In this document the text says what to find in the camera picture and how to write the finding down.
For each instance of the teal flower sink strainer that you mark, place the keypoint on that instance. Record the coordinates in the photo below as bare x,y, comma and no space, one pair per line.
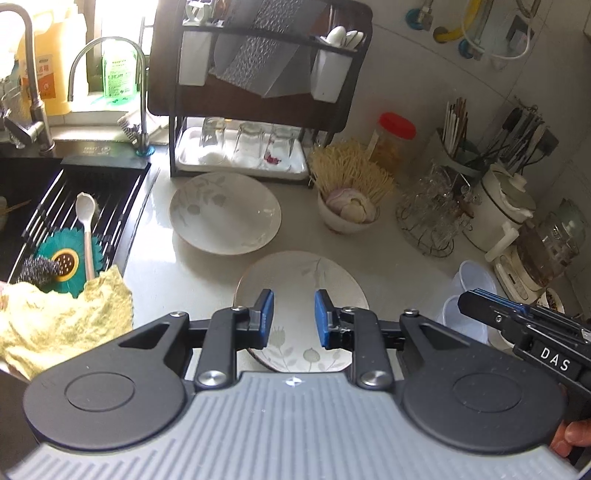
46,249

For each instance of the thin gooseneck faucet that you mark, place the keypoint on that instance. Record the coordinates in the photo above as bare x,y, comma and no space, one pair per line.
143,92

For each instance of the patterned bowl with brown residue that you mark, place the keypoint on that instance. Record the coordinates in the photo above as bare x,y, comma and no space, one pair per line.
551,301

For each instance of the clear textured cutting board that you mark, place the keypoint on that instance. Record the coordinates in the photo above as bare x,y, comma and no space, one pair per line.
258,60

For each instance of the chopstick holder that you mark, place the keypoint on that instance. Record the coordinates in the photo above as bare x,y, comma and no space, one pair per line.
436,152

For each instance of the floral ceramic plate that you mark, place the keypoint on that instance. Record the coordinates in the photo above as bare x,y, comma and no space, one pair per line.
226,217
295,277

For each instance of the purple onion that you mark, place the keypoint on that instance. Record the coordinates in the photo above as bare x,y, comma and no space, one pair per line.
336,197

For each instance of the tall steel faucet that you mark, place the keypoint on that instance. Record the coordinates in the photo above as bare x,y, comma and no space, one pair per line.
27,60

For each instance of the glass health kettle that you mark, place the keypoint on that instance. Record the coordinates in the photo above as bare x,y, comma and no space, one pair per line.
549,249

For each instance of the blue wall valve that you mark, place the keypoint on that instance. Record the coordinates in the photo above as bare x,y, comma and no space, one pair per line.
468,47
418,16

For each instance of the black roll-up sink rack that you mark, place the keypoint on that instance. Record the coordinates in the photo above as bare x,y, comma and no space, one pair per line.
106,203

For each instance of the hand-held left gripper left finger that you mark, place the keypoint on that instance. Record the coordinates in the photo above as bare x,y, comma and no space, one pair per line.
267,319

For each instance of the white bowl with garlic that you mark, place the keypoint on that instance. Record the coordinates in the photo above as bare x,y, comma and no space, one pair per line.
337,224

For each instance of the red-lidded plastic jar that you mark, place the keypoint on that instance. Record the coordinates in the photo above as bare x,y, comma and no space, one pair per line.
397,127

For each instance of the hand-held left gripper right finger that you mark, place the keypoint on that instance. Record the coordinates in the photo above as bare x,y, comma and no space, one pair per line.
322,321

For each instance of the white electric pot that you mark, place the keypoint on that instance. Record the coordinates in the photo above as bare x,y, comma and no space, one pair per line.
498,203

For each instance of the clear drinking glass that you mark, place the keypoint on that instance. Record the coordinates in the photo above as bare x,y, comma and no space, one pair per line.
212,134
284,141
249,138

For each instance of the yellow detergent bottle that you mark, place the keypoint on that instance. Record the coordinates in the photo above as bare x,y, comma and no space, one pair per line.
51,64

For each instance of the steel wool scrubber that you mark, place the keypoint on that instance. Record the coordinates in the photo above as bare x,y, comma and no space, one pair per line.
37,272

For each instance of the yellow dish cloth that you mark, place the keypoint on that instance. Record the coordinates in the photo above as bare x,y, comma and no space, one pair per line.
55,323

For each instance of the black kitchen sink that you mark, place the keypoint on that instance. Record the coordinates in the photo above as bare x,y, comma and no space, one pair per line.
27,180

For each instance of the person's right hand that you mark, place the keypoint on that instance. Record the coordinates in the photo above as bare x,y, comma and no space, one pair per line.
573,436

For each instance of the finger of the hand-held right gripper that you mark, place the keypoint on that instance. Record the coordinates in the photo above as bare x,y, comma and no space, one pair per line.
485,307

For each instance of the green dish soap bottle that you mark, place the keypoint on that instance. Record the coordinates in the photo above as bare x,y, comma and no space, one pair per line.
117,69

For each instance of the white cutlery holder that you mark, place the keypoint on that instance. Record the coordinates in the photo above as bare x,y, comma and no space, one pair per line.
195,60
330,76

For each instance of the dish brush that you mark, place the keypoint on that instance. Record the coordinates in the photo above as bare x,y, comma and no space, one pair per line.
130,128

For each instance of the hanging dark kitchen utensils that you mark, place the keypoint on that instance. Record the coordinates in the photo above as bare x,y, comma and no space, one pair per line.
521,134

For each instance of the white ceramic spoon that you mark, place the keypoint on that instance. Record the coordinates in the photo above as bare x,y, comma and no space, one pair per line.
336,36
355,39

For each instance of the garlic bulb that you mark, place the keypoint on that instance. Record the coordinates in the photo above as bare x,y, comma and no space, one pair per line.
360,208

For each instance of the bundle of dried noodles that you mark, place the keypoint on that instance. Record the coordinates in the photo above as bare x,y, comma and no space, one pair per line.
351,168

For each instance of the dark dish rack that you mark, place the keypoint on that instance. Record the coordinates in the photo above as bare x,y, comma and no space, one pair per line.
240,104

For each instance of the bundle of chopsticks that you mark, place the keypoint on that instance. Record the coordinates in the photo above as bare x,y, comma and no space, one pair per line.
455,124

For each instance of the white drip tray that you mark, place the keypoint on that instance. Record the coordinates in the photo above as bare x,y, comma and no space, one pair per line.
189,159

